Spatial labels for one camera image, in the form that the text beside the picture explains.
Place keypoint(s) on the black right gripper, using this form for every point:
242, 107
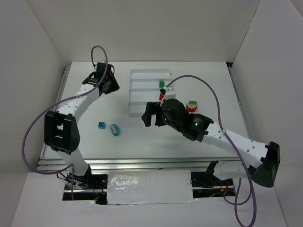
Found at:
155, 114

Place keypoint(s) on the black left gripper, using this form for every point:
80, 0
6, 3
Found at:
110, 84

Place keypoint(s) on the red curved lego brick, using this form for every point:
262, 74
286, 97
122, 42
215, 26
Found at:
161, 96

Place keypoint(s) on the green lego brick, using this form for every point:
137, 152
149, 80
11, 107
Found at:
161, 84

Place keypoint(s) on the teal flower face lego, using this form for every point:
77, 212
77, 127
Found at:
115, 129

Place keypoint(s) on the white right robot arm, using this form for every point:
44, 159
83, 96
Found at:
260, 160

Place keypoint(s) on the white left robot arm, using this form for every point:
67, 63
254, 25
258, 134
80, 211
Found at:
61, 127

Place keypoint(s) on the white divided sorting tray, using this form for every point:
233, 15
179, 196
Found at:
144, 88

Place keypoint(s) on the red flower lego with green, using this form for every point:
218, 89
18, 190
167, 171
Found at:
191, 106

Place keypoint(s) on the teal small lego brick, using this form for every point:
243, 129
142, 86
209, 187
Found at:
101, 125

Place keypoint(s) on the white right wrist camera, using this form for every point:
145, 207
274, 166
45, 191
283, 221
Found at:
169, 93

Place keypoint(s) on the aluminium front rail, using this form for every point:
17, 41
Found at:
154, 163

